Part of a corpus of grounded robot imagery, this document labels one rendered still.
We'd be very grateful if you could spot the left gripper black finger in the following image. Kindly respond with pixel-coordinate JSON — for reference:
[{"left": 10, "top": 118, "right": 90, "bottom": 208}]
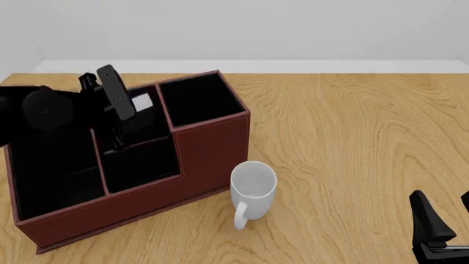
[{"left": 108, "top": 120, "right": 126, "bottom": 152}]

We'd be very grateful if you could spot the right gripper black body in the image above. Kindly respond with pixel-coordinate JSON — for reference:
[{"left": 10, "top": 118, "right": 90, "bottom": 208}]
[{"left": 411, "top": 238, "right": 469, "bottom": 264}]

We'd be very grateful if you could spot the red-brown desk caddy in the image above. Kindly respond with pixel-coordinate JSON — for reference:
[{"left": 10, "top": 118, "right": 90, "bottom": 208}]
[{"left": 4, "top": 69, "right": 252, "bottom": 255}]

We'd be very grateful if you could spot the flat black plate on stalk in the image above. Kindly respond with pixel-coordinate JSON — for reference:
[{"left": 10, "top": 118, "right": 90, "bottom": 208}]
[{"left": 78, "top": 64, "right": 138, "bottom": 122}]

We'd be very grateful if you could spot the white ceramic mug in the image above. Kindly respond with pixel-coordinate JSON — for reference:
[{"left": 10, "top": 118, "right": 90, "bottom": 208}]
[{"left": 229, "top": 161, "right": 278, "bottom": 231}]

